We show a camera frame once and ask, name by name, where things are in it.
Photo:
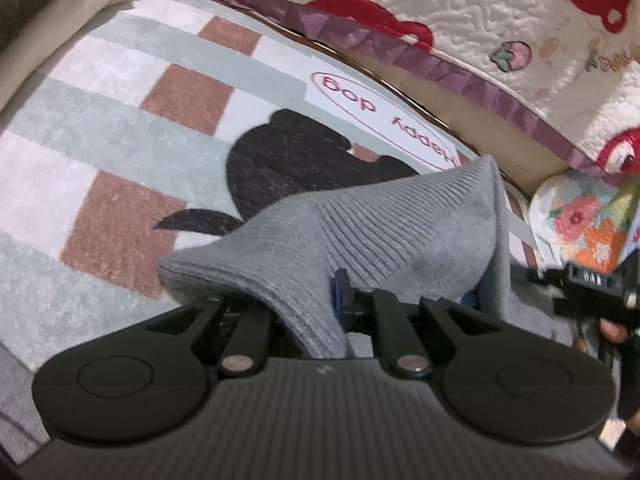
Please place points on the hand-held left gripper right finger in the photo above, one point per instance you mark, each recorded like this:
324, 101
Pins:
341, 294

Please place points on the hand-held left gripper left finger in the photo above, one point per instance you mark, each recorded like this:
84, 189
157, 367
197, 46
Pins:
250, 330

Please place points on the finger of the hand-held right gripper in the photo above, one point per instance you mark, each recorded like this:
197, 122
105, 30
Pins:
545, 276

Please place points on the grey ribbed sweater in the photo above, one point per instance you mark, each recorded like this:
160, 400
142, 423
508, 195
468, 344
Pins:
400, 230

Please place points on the person's right forearm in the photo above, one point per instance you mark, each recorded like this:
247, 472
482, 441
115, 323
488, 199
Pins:
575, 220

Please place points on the person's right hand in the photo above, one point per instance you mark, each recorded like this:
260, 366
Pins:
612, 332

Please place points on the purple ruffled bed skirt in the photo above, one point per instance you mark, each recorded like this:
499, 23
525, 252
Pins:
450, 67

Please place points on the checkered dog print rug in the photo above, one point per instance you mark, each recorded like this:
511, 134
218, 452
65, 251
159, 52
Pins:
100, 110

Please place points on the white quilt with red bears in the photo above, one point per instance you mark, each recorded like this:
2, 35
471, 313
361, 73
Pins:
450, 10

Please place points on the cream folded garment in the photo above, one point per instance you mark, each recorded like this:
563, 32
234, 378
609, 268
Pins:
75, 0

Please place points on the dark grey folded garment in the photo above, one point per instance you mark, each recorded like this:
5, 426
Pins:
15, 10

